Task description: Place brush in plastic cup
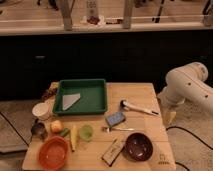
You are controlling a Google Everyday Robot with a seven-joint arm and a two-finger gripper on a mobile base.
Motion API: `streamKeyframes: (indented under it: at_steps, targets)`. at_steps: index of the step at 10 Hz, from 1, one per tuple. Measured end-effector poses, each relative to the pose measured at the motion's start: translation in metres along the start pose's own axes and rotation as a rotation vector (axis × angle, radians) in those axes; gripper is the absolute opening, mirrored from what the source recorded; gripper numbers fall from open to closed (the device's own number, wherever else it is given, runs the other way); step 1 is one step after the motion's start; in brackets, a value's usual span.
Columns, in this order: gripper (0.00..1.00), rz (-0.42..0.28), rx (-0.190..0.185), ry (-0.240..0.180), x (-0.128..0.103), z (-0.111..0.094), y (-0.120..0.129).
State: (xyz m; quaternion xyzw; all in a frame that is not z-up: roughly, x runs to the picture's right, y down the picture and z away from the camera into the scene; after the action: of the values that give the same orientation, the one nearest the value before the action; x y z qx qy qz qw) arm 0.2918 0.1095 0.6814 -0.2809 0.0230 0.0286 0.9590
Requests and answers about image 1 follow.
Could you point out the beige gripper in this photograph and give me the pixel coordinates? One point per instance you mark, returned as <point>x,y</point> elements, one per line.
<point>168,115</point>

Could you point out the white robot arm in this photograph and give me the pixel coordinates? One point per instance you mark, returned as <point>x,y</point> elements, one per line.
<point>185,82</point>

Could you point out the green plastic cup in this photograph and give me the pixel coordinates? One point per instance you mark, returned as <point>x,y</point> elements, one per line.
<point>86,132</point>

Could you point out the white paper cup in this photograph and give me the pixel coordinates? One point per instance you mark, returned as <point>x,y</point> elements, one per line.
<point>41,111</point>

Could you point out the dark purple bowl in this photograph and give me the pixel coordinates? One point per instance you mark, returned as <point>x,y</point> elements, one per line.
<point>138,147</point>

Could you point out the blue sponge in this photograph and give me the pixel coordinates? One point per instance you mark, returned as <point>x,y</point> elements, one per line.
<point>115,119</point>

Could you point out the wooden black rectangular block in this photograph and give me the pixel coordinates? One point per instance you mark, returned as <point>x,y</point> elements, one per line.
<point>112,152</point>

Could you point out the metal fork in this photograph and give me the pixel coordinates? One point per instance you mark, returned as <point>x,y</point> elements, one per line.
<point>109,129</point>

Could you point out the green plastic tray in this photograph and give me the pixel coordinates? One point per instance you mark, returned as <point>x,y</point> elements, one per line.
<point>92,97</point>

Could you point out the yellow banana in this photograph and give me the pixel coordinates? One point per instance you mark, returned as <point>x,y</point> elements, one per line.
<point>73,137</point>

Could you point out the grey folded cloth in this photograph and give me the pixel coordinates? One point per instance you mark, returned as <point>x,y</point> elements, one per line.
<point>69,100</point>

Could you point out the green cucumber toy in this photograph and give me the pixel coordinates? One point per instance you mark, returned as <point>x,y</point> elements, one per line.
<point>64,132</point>

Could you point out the yellow red apple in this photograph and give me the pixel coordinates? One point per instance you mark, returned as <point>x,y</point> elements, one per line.
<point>56,126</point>

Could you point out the dark brown object at table edge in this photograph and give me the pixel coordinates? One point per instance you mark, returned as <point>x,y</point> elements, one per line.
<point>49,93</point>

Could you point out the orange plastic bowl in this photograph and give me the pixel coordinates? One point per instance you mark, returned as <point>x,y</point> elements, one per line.
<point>52,154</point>

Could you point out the small metal pot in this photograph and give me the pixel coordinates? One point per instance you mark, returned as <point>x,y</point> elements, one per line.
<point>38,129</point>

